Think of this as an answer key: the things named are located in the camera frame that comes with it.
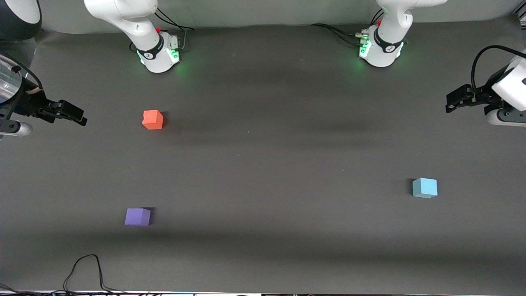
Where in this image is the light blue foam block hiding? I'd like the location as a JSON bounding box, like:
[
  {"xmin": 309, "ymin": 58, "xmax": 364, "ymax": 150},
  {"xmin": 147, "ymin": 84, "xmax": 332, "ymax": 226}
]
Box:
[{"xmin": 412, "ymin": 177, "xmax": 438, "ymax": 199}]

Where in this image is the orange foam block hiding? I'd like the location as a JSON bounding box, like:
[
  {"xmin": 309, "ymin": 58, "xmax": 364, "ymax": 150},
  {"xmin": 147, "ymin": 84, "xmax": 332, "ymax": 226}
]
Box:
[{"xmin": 142, "ymin": 110, "xmax": 164, "ymax": 130}]

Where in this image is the purple foam block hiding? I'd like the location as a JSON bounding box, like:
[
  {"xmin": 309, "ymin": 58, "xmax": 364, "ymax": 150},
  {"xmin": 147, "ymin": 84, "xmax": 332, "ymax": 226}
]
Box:
[{"xmin": 125, "ymin": 208, "xmax": 152, "ymax": 227}]

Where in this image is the dark grey table mat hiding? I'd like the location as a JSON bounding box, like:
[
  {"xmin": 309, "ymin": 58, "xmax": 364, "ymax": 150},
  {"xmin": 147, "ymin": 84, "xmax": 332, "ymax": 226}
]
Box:
[{"xmin": 0, "ymin": 16, "xmax": 526, "ymax": 294}]

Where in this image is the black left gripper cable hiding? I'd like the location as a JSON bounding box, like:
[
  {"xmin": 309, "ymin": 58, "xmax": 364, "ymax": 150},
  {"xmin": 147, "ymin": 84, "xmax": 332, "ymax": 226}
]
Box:
[{"xmin": 471, "ymin": 45, "xmax": 526, "ymax": 97}]

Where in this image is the black right base cable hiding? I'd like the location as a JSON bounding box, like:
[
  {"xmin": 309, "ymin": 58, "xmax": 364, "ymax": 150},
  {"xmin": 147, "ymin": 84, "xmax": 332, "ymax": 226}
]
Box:
[{"xmin": 154, "ymin": 7, "xmax": 196, "ymax": 51}]

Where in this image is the black base cable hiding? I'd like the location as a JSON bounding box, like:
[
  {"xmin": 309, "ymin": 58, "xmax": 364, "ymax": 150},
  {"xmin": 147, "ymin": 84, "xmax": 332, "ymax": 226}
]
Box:
[
  {"xmin": 154, "ymin": 7, "xmax": 196, "ymax": 51},
  {"xmin": 309, "ymin": 7, "xmax": 385, "ymax": 46}
]

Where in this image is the thin black loose cable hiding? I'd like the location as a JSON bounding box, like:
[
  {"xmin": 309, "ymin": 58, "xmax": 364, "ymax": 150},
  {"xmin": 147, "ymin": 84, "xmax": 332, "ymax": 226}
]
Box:
[{"xmin": 0, "ymin": 254, "xmax": 129, "ymax": 296}]

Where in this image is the black left base cable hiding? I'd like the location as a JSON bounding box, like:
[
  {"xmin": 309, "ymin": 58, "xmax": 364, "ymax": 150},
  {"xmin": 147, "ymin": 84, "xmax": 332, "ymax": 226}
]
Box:
[{"xmin": 309, "ymin": 7, "xmax": 385, "ymax": 46}]

